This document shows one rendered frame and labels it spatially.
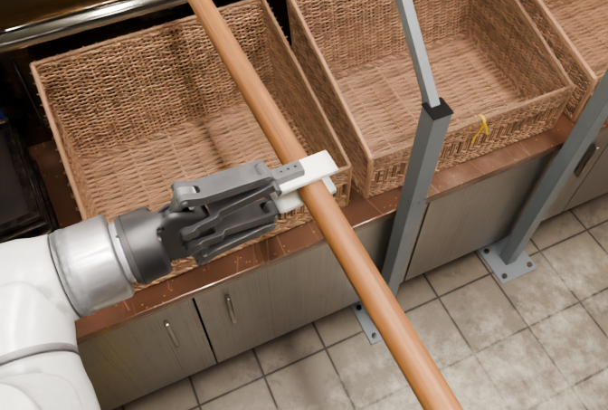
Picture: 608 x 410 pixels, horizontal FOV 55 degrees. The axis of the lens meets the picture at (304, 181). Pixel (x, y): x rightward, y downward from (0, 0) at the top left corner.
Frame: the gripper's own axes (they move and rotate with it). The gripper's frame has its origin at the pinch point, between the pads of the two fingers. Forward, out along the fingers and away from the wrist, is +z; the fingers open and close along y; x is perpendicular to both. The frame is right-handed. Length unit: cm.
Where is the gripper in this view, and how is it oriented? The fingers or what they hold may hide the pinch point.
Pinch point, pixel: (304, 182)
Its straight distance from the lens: 63.9
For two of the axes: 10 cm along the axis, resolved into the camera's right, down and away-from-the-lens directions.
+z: 9.0, -3.5, 2.6
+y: 0.0, 5.8, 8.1
